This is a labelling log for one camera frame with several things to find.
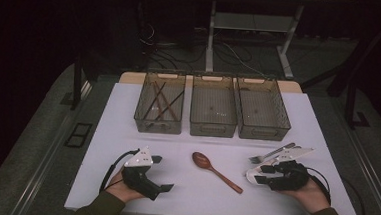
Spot white floor cable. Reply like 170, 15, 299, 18
219, 41, 266, 76

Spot white table cover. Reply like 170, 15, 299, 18
64, 78, 368, 215

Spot black metal stand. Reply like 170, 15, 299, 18
299, 7, 381, 132
71, 51, 98, 112

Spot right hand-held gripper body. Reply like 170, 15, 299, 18
257, 144, 315, 193

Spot black floor cables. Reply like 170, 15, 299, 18
137, 20, 271, 78

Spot white metal desk frame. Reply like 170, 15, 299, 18
193, 0, 354, 84

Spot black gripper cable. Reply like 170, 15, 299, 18
98, 146, 141, 196
301, 166, 369, 215

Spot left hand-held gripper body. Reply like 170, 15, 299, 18
119, 144, 165, 202

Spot person's right hand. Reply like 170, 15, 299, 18
276, 176, 333, 215

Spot smoky transparent plastic bin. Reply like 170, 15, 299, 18
188, 72, 242, 139
132, 68, 188, 136
231, 74, 294, 143

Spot brown wooden spoon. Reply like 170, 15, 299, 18
189, 151, 246, 195

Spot person's left hand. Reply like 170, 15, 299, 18
104, 166, 149, 205

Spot white ceramic spoon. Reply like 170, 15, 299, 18
244, 164, 276, 188

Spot wooden table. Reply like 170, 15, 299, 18
118, 70, 304, 95

